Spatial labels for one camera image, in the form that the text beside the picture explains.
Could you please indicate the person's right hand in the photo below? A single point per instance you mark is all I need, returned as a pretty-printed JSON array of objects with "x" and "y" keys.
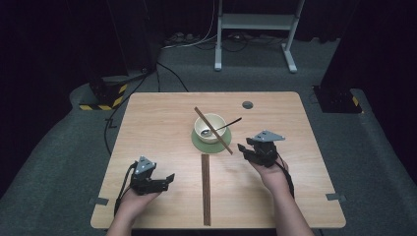
[{"x": 273, "y": 178}]

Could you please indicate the grey round table grommet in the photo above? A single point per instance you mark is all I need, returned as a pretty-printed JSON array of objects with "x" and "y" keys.
[{"x": 247, "y": 105}]

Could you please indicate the power strip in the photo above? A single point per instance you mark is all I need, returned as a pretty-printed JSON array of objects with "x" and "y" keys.
[{"x": 180, "y": 37}]

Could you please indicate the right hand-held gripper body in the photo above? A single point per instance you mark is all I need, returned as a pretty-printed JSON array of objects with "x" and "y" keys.
[{"x": 264, "y": 152}]

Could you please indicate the black base with striped tape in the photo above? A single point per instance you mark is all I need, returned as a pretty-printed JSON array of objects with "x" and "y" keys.
[{"x": 103, "y": 95}]

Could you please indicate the green round saucer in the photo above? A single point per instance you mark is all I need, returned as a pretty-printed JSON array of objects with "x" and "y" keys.
[{"x": 209, "y": 148}]

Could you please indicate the cream ceramic bowl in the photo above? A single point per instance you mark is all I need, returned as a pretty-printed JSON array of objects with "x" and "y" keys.
[{"x": 218, "y": 123}]

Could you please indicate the person's left hand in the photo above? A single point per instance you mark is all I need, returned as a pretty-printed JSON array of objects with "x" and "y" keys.
[{"x": 136, "y": 203}]

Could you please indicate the white metal stand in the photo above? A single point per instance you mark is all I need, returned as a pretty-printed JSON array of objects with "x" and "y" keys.
[{"x": 255, "y": 21}]

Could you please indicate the grey tape piece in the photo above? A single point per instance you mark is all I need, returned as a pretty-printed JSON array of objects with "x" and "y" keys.
[
  {"x": 335, "y": 197},
  {"x": 99, "y": 201}
]

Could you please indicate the black stand base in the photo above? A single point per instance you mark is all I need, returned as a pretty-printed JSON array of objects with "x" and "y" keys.
[{"x": 337, "y": 100}]

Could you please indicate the dark curtain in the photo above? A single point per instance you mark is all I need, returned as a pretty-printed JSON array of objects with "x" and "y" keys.
[
  {"x": 49, "y": 42},
  {"x": 377, "y": 42}
]

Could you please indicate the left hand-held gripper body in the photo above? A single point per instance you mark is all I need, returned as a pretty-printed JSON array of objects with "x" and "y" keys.
[{"x": 144, "y": 180}]

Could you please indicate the brown wooden chopstick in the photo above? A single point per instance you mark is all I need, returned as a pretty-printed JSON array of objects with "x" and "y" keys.
[
  {"x": 209, "y": 126},
  {"x": 208, "y": 190},
  {"x": 203, "y": 190}
]

